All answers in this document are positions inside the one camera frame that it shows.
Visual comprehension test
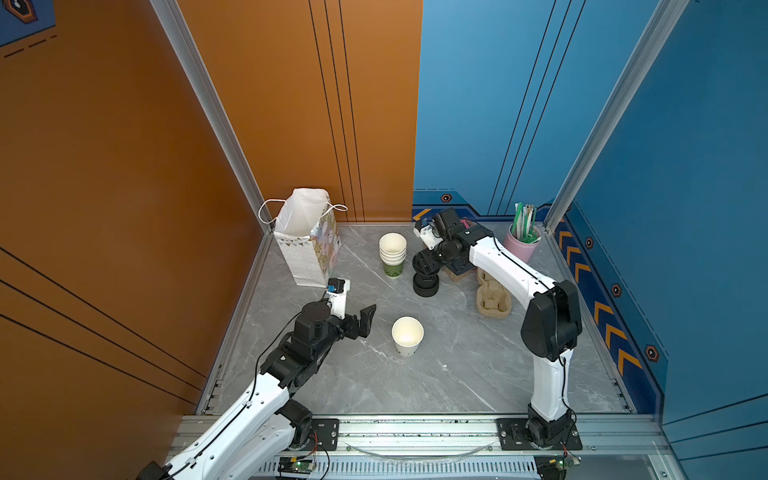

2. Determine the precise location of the patterned paper gift bag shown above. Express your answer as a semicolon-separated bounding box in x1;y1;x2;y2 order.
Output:
257;188;348;287

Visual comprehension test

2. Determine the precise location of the stack of paper cups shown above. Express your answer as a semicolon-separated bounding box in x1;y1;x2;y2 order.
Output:
379;233;407;278

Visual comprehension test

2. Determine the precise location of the small circuit board right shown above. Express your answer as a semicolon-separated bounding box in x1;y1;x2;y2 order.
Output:
534;455;581;480

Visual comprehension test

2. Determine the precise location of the pink metal bucket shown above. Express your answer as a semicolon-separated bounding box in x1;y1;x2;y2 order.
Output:
503;226;541;264

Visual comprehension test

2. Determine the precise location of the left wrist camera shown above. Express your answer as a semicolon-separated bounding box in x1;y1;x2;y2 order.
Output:
326;278;350;319

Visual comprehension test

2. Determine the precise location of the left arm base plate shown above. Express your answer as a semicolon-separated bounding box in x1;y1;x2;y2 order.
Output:
288;418;340;452

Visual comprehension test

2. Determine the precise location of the brown cardboard napkin tray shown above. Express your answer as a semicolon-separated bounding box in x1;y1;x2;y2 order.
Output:
443;264;476;282

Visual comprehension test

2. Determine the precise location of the green circuit board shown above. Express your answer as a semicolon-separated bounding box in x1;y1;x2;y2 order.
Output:
276;457;316;478

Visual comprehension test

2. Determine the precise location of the white paper coffee cup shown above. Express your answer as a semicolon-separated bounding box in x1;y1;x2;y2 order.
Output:
391;317;425;357

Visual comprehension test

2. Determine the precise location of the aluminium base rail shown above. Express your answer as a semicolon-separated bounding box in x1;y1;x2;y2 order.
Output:
170;413;685;480

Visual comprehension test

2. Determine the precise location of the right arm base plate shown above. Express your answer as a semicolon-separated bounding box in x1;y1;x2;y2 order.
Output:
495;414;583;451

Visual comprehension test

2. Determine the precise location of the stack of black lids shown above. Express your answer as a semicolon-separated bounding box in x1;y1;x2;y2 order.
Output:
413;272;440;298

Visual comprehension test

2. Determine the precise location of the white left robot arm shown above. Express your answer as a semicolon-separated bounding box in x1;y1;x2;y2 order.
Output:
138;295;377;479

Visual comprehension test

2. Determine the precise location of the beige pulp cup carrier stack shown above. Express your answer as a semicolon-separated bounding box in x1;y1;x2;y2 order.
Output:
475;268;512;319

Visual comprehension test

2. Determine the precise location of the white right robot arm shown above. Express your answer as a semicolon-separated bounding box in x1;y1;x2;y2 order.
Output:
412;208;583;450

